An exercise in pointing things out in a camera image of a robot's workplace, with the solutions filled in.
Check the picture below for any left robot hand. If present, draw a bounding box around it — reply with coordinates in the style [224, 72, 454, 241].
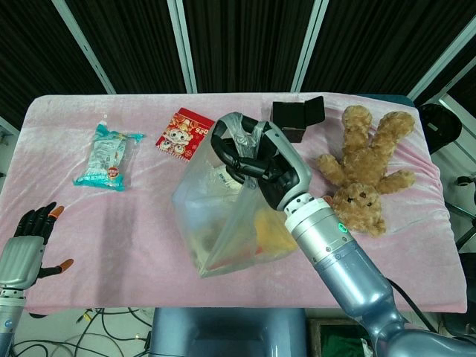
[0, 202, 74, 291]

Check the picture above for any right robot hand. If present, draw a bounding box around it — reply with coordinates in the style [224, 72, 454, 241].
[210, 113, 312, 212]

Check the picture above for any clear plastic bag with food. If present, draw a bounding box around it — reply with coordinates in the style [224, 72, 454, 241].
[170, 111, 300, 279]

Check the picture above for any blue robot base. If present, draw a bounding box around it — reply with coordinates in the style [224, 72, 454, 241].
[144, 306, 308, 357]

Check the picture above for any black open gift box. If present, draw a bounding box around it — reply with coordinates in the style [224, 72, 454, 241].
[269, 95, 326, 144]

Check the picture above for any brown teddy bear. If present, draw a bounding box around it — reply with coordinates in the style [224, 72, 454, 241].
[315, 105, 417, 237]

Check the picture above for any pink table cloth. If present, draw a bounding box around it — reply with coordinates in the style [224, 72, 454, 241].
[0, 91, 468, 315]

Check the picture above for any red spiral calendar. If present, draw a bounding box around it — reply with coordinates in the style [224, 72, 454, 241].
[154, 107, 216, 163]

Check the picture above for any teal snack package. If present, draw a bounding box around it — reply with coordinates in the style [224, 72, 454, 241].
[71, 113, 145, 193]

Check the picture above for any wooden crate with green cloth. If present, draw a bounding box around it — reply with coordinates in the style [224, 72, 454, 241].
[308, 318, 375, 357]

